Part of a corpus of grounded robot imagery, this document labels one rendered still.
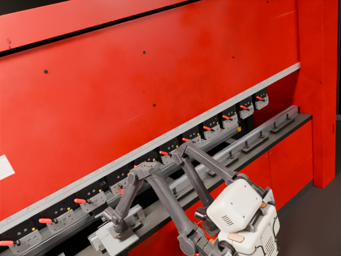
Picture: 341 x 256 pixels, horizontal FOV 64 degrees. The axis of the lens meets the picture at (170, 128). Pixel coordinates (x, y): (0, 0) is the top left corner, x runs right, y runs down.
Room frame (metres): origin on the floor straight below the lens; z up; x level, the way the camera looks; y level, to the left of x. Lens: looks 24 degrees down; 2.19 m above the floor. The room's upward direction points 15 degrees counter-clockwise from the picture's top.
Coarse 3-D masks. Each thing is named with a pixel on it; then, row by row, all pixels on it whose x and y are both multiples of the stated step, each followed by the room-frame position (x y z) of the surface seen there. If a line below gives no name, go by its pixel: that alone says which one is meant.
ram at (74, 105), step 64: (256, 0) 2.20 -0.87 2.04; (0, 64) 1.32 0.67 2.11; (64, 64) 1.46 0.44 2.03; (128, 64) 1.62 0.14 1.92; (192, 64) 1.85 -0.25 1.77; (256, 64) 2.16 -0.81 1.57; (0, 128) 1.26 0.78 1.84; (64, 128) 1.39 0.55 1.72; (128, 128) 1.56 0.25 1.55; (0, 192) 1.20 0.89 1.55
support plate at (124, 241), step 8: (96, 232) 1.37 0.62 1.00; (104, 232) 1.35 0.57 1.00; (128, 232) 1.30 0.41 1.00; (104, 240) 1.28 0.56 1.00; (112, 240) 1.27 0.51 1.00; (120, 240) 1.25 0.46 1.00; (128, 240) 1.23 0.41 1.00; (136, 240) 1.22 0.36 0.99; (112, 248) 1.20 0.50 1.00; (120, 248) 1.19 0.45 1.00
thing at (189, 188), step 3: (189, 186) 1.71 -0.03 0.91; (192, 186) 1.70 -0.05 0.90; (183, 189) 1.69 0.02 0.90; (186, 189) 1.68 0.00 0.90; (189, 189) 1.67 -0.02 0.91; (192, 189) 1.68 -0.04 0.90; (180, 192) 1.67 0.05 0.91; (183, 192) 1.66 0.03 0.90; (186, 192) 1.65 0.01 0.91; (189, 192) 1.66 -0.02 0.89; (177, 195) 1.65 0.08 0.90; (180, 195) 1.64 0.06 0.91; (183, 195) 1.63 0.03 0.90; (186, 195) 1.65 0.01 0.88; (177, 198) 1.61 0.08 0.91; (180, 198) 1.62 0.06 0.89
